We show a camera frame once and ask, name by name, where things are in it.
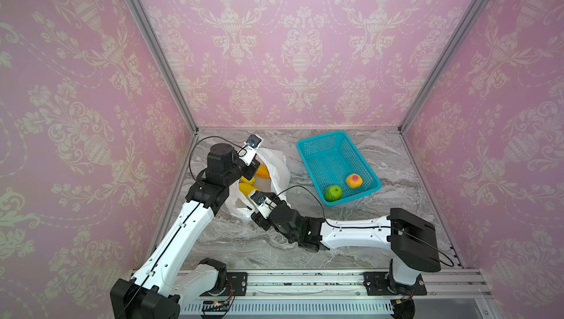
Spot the white plastic bag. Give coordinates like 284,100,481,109
224,147,290,221

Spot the green round fruit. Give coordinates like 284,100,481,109
324,185,343,203

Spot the orange red peach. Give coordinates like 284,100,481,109
345,173,364,189

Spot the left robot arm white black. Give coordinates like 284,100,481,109
110,135,262,318

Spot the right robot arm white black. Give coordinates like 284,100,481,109
251,201,442,295

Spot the yellow mango fruit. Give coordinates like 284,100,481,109
255,165,271,179

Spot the yellow banana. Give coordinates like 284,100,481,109
239,177,258,197

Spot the teal plastic basket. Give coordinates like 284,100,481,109
296,131,382,206

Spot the small black electronics board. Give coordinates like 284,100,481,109
201,300,233,319

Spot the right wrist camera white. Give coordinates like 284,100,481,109
249,190,281,219

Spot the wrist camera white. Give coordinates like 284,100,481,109
249,190,281,219
238,134,263,166

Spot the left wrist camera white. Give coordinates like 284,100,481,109
238,134,263,166

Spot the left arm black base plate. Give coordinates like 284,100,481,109
221,272,248,297

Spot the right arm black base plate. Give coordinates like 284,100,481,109
363,271,427,297

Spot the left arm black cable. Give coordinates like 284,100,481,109
114,135,248,319

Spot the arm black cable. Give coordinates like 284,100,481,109
114,135,248,319
272,184,455,269

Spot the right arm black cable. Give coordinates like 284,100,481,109
272,184,455,269

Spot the aluminium front rail frame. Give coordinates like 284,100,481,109
178,268,502,318

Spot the left aluminium corner post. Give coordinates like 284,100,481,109
125,0,198,135

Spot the aluminium corner post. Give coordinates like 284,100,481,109
398,0,489,137
125,0,198,135

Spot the right aluminium corner post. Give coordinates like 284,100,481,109
398,0,489,137

